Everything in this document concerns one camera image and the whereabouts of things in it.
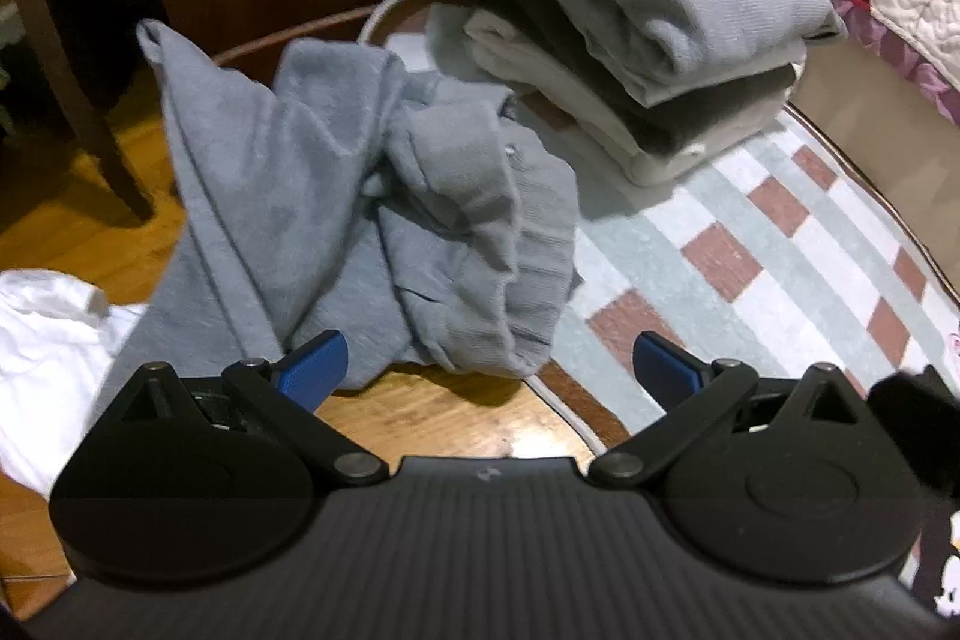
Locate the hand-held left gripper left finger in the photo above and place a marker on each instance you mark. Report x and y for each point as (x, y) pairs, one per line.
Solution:
(315, 370)

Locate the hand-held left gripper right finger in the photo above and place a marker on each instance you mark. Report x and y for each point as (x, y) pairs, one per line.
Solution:
(664, 370)

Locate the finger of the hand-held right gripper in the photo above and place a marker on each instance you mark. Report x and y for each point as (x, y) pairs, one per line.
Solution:
(915, 422)

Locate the grey-blue sweater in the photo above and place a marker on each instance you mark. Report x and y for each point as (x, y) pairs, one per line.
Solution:
(300, 175)

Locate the cartoon print cloth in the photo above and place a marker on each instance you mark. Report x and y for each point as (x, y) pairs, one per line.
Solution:
(945, 565)

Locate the striped checkered rug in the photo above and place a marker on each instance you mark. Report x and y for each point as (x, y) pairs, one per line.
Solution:
(645, 220)

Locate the folded dark grey garment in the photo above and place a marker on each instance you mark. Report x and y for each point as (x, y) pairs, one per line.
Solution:
(712, 115)

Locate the white crumpled cloth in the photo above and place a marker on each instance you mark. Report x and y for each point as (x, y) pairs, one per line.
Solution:
(45, 370)

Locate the folded white garment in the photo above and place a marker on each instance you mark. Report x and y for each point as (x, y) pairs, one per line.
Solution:
(540, 77)

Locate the dark wooden furniture leg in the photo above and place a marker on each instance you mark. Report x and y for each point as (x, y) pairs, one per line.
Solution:
(67, 85)

